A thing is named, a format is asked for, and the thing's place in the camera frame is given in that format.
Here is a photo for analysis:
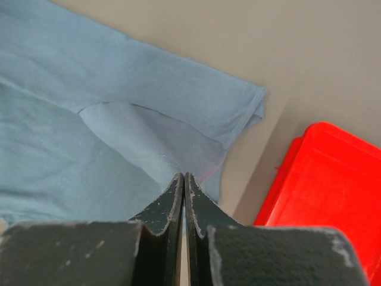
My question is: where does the slate blue t shirt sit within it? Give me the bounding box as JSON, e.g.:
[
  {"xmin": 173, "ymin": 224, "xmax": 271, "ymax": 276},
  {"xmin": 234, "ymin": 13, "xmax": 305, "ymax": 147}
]
[{"xmin": 1, "ymin": 1, "xmax": 266, "ymax": 225}]

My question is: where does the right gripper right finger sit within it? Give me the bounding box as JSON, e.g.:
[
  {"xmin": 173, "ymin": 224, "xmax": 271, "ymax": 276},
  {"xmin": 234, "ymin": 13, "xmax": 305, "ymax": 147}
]
[{"xmin": 184, "ymin": 173, "xmax": 240, "ymax": 285}]

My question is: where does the red plastic bin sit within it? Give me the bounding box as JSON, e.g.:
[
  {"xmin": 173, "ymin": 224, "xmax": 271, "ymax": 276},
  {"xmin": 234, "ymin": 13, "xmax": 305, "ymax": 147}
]
[{"xmin": 254, "ymin": 122, "xmax": 380, "ymax": 285}]

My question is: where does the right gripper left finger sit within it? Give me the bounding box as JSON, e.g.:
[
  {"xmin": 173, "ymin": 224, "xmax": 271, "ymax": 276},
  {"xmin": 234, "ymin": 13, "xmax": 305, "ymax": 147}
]
[{"xmin": 131, "ymin": 173, "xmax": 185, "ymax": 285}]

